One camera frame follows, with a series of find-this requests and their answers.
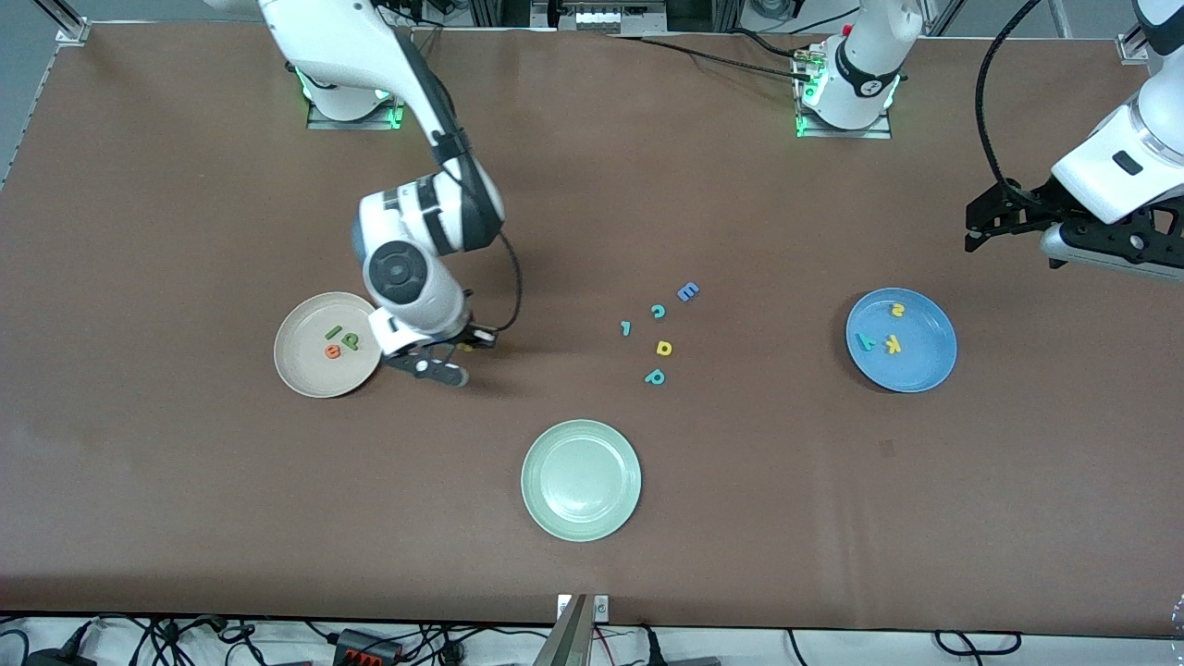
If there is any brown plate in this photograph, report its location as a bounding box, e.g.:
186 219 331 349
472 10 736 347
274 291 385 400

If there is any blue plate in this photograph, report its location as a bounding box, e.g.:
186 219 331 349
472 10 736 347
845 288 958 394

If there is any pale green plate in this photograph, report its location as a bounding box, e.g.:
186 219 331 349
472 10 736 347
521 419 642 543

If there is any brown table cover mat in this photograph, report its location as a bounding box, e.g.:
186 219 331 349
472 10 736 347
0 20 1184 639

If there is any black orange power strip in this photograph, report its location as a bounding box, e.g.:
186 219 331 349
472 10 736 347
333 629 404 663

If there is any grey control device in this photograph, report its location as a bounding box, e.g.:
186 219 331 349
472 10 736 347
532 0 667 33

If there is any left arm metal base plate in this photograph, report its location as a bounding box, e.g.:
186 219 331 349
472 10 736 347
794 42 894 140

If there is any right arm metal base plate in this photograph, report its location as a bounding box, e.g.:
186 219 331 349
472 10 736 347
307 92 405 130

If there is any metal camera stand bar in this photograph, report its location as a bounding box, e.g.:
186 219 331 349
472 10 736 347
532 594 593 666

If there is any short black table cable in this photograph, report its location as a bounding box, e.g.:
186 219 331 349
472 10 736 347
726 28 801 58

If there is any long black table cable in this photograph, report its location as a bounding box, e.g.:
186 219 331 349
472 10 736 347
606 33 815 82

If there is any black looped floor cable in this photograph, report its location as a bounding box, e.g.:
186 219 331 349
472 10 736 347
932 631 1023 656

